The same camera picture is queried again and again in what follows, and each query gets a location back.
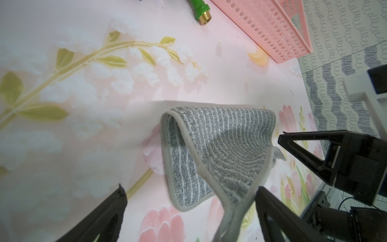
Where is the grey striped dishcloth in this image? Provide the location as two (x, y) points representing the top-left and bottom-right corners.
(160, 106), (284, 242)

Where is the pink plastic basket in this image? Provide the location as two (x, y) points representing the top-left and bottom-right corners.
(213, 0), (313, 64)

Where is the green hose nozzle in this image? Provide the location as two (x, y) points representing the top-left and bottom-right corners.
(189, 0), (212, 25)

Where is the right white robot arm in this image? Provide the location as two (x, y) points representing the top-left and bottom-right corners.
(278, 130), (387, 242)

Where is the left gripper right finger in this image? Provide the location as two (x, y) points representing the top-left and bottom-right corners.
(255, 187), (328, 242)

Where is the floral pink table mat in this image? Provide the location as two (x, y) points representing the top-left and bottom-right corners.
(1, 1), (316, 242)

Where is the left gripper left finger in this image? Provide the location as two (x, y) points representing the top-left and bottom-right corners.
(58, 186), (128, 242)

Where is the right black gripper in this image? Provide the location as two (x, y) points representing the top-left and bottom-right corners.
(277, 129), (387, 206)

